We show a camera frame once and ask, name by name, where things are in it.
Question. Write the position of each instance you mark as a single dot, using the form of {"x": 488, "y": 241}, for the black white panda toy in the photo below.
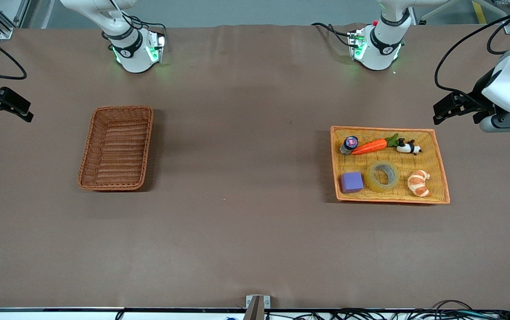
{"x": 408, "y": 146}

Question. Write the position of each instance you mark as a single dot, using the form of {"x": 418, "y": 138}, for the clear yellowish tape roll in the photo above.
{"x": 372, "y": 180}

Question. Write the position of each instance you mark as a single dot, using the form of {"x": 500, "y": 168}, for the brown table cover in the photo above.
{"x": 254, "y": 231}

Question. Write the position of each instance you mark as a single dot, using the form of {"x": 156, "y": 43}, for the orange toy carrot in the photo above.
{"x": 370, "y": 146}

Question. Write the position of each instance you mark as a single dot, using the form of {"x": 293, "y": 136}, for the aluminium frame profile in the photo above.
{"x": 3, "y": 29}

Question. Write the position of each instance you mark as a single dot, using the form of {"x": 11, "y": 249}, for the brown wicker basket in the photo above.
{"x": 117, "y": 151}

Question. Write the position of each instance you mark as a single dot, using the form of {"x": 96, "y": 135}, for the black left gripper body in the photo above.
{"x": 478, "y": 95}

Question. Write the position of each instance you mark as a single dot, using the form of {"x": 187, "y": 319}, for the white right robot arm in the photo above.
{"x": 132, "y": 53}

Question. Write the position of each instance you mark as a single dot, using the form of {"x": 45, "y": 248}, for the purple cube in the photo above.
{"x": 351, "y": 182}

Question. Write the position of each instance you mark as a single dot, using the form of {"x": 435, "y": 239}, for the metal bracket with brown strip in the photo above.
{"x": 257, "y": 307}

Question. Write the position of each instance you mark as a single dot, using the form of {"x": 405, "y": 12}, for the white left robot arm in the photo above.
{"x": 379, "y": 44}

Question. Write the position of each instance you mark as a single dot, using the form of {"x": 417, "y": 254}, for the small dark-capped bottle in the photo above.
{"x": 350, "y": 143}

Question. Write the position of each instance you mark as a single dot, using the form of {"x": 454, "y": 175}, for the toy croissant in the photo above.
{"x": 418, "y": 183}

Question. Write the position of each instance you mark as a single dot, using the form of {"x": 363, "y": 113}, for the orange wicker basket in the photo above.
{"x": 388, "y": 195}

